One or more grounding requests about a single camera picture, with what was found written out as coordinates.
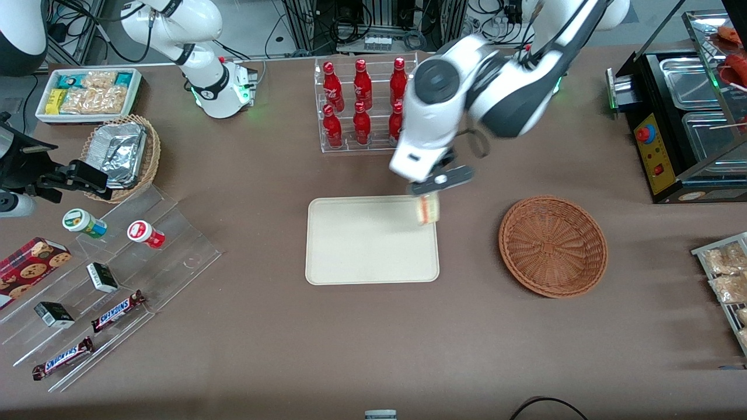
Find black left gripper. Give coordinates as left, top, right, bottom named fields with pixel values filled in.
left=407, top=149, right=475, bottom=197

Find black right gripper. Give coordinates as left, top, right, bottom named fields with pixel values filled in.
left=0, top=120, right=113, bottom=201

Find triangular sandwich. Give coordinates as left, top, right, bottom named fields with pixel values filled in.
left=416, top=194, right=440, bottom=226

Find tan wicker basket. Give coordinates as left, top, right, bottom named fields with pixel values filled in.
left=81, top=114, right=162, bottom=204

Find cream plastic tray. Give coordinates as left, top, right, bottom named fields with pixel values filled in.
left=305, top=195, right=440, bottom=286

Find brown round wicker basket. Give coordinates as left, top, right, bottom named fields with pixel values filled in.
left=498, top=195, right=609, bottom=299

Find stacked aluminium foil containers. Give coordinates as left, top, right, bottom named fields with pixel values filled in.
left=89, top=122, right=148, bottom=189

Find green lid snack cup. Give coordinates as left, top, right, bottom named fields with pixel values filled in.
left=62, top=208, right=108, bottom=239

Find red lid snack cup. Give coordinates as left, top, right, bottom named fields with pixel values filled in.
left=127, top=220, right=166, bottom=250

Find red soda bottle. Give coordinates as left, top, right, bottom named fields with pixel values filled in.
left=354, top=58, right=373, bottom=110
left=323, top=61, right=345, bottom=113
left=352, top=101, right=372, bottom=145
left=323, top=104, right=343, bottom=148
left=389, top=100, right=405, bottom=145
left=390, top=57, right=409, bottom=109

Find clear acrylic bottle rack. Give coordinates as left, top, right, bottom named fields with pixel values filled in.
left=314, top=51, right=420, bottom=153

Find clear bag of crackers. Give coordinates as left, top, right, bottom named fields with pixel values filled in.
left=60, top=71, right=128, bottom=115

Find white plastic snack bin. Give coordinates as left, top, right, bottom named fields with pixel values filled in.
left=35, top=67, right=143, bottom=124

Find small black carton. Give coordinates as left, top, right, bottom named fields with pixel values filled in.
left=86, top=262, right=119, bottom=293
left=34, top=301, right=75, bottom=328

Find clear acrylic step display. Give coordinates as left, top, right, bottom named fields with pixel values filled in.
left=0, top=185, right=222, bottom=393

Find red tartan cookie box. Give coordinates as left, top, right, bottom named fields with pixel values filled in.
left=0, top=237, right=72, bottom=310

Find Snickers chocolate bar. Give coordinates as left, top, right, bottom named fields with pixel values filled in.
left=90, top=290, right=146, bottom=333
left=32, top=337, right=94, bottom=381

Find black food warmer machine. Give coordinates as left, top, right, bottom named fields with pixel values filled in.
left=607, top=9, right=747, bottom=205

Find steel food pan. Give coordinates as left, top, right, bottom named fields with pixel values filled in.
left=659, top=57, right=723, bottom=110
left=682, top=111, right=747, bottom=167

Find clear bag of snacks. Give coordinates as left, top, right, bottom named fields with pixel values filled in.
left=709, top=274, right=747, bottom=304
left=702, top=242, right=747, bottom=276

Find red food piece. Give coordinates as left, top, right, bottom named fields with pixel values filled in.
left=724, top=54, right=747, bottom=82

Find black floor cable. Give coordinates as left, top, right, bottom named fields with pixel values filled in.
left=509, top=397, right=589, bottom=420

